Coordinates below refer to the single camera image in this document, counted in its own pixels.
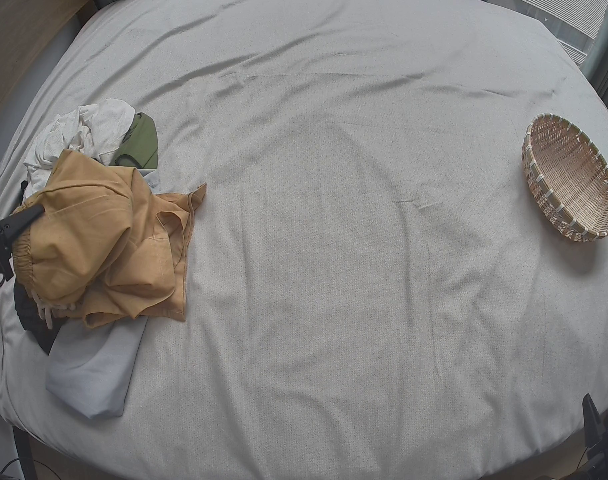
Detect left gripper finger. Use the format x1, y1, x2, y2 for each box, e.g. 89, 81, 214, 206
0, 204, 45, 242

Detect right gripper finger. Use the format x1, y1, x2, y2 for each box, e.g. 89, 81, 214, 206
582, 392, 604, 451

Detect mustard yellow shorts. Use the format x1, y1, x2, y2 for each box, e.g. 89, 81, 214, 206
10, 148, 208, 330

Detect black garment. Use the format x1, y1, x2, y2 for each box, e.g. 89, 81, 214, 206
12, 282, 61, 356

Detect white garment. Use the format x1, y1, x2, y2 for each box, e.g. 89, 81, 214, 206
22, 98, 137, 200

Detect green garment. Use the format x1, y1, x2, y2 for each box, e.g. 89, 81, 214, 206
114, 112, 159, 169

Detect pale blue garment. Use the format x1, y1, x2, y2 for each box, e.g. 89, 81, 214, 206
45, 167, 163, 420

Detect round woven basket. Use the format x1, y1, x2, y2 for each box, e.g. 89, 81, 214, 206
521, 112, 608, 243

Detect bed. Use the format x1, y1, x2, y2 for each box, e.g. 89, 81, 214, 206
0, 0, 608, 480

